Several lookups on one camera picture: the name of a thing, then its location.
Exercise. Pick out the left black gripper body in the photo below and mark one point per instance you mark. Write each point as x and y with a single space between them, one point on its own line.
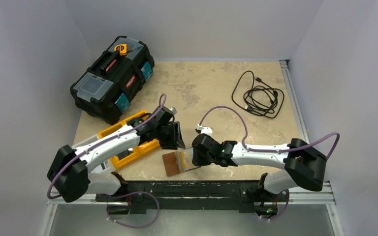
168 135

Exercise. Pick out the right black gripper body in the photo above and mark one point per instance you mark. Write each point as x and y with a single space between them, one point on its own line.
196 153

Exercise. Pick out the brown leather card holder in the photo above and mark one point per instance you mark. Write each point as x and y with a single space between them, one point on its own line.
179 162

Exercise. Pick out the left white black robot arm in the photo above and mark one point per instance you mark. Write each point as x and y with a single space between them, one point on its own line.
72 171

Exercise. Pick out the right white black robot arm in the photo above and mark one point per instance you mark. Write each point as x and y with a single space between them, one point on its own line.
299 163

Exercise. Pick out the card in left compartment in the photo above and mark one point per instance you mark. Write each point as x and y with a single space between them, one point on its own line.
125 154

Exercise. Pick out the yellow plastic divided bin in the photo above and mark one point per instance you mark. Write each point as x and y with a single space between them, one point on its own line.
132 154

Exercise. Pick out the black plastic toolbox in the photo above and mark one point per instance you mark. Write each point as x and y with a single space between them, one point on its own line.
108 86

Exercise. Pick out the orange tape measure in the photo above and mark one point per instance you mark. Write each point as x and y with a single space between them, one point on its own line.
121 49

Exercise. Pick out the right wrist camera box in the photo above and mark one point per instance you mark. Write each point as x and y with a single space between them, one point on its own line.
204 130

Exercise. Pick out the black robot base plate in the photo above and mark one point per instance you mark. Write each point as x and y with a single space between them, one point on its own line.
124 197

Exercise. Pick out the aluminium right side rail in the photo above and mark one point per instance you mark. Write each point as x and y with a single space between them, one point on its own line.
298 114

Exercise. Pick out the aluminium front frame rail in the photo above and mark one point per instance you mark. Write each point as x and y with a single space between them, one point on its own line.
236 191

